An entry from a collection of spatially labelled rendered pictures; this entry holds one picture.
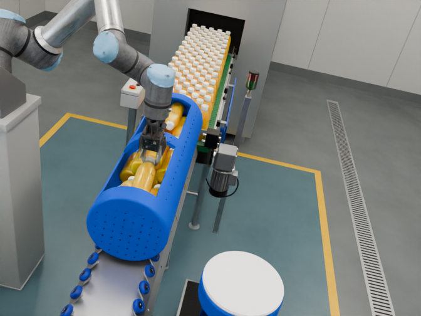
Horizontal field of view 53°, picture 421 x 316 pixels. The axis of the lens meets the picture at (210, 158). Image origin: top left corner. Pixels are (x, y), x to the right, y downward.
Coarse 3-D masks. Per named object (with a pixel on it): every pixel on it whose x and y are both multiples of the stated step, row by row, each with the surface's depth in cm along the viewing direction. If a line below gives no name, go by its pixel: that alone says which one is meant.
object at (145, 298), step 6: (162, 252) 162; (150, 258) 154; (156, 264) 156; (144, 270) 148; (156, 270) 154; (150, 282) 148; (138, 288) 141; (150, 288) 147; (144, 300) 141; (132, 306) 135; (144, 306) 140; (144, 312) 139
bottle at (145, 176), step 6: (144, 162) 155; (150, 162) 156; (138, 168) 153; (144, 168) 152; (150, 168) 153; (138, 174) 151; (144, 174) 150; (150, 174) 151; (138, 180) 149; (144, 180) 149; (150, 180) 151; (132, 186) 148; (138, 186) 147; (144, 186) 148; (150, 186) 150
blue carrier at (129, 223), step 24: (144, 120) 207; (192, 120) 197; (168, 144) 171; (192, 144) 188; (120, 168) 176; (168, 168) 158; (120, 192) 139; (144, 192) 141; (168, 192) 150; (96, 216) 142; (120, 216) 140; (144, 216) 139; (168, 216) 144; (96, 240) 147; (120, 240) 146; (144, 240) 145
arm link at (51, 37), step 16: (80, 0) 182; (64, 16) 187; (80, 16) 186; (32, 32) 196; (48, 32) 192; (64, 32) 191; (32, 48) 195; (48, 48) 195; (32, 64) 201; (48, 64) 203
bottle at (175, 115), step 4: (172, 104) 210; (176, 104) 208; (180, 104) 210; (172, 108) 204; (176, 108) 204; (180, 108) 207; (184, 108) 212; (172, 112) 200; (176, 112) 201; (180, 112) 205; (172, 116) 198; (176, 116) 199; (180, 116) 203; (168, 120) 197; (172, 120) 197; (176, 120) 198; (176, 124) 198
